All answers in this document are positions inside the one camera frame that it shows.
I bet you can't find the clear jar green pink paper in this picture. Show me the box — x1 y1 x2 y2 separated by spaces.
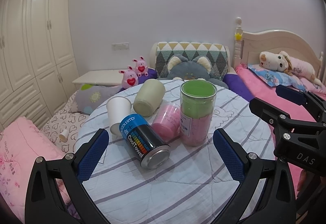
180 79 217 146

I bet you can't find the clear cup pink paper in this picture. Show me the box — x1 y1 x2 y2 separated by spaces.
151 102 180 142

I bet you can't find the pale green ceramic cup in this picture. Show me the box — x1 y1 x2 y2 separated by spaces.
133 79 166 117

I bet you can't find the white paper cup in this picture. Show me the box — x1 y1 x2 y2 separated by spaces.
106 96 132 136

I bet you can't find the pink fleece blanket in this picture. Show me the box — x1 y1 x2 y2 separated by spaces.
235 64 326 196

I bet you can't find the blue cartoon pillow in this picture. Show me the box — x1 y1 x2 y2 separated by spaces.
247 64 306 92

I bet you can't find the purple blanket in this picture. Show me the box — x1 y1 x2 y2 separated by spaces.
223 74 254 102

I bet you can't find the cream dog plush toy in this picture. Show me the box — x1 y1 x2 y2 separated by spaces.
259 51 292 75

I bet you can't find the pink quilt left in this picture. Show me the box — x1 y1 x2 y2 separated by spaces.
0 117 64 222

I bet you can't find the small paper tube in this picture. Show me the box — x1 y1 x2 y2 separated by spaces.
59 129 69 143

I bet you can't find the cream wooden bed headboard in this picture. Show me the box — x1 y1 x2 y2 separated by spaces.
232 17 325 82

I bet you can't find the triangle patterned quilt cover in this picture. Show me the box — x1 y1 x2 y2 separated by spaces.
149 42 231 80

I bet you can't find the yellow star sticker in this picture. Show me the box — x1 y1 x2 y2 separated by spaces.
234 33 243 41

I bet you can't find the heart patterned sheet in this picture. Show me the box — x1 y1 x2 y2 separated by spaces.
41 92 89 153

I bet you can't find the grey cat plush cushion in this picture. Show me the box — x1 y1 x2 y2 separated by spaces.
155 53 228 89

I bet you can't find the grey flower cushion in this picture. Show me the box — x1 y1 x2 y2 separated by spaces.
70 84 122 115

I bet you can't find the black blue can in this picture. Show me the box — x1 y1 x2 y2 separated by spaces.
119 114 170 169

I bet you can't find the cream built-in wardrobe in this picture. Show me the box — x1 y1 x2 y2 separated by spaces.
1 0 78 128

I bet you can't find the pink pig plush rear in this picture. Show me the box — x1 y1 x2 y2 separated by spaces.
133 56 149 77

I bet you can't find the pink pig plush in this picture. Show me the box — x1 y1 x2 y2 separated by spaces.
119 66 139 89
133 56 149 77

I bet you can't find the white bedside table top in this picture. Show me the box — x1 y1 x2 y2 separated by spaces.
72 70 123 86

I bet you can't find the pink pig plush front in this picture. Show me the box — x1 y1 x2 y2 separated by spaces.
119 66 139 89

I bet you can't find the white wall socket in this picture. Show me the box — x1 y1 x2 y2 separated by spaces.
112 42 129 51

